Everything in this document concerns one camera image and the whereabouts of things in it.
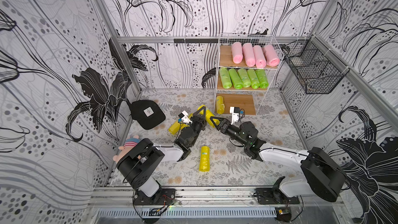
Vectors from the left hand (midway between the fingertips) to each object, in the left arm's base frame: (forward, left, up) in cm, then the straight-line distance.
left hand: (209, 110), depth 80 cm
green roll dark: (+15, -15, +5) cm, 22 cm away
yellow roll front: (-22, +2, -18) cm, 28 cm away
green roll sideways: (+18, -29, +8) cm, 35 cm away
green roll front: (+15, -25, +7) cm, 30 cm away
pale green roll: (+17, -20, +7) cm, 27 cm away
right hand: (-6, -2, +1) cm, 6 cm away
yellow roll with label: (+17, -8, -16) cm, 24 cm away
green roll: (+21, -9, +6) cm, 23 cm away
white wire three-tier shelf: (+27, -22, +8) cm, 35 cm away
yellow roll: (-4, +1, +3) cm, 5 cm away
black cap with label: (+8, +39, -17) cm, 43 cm away
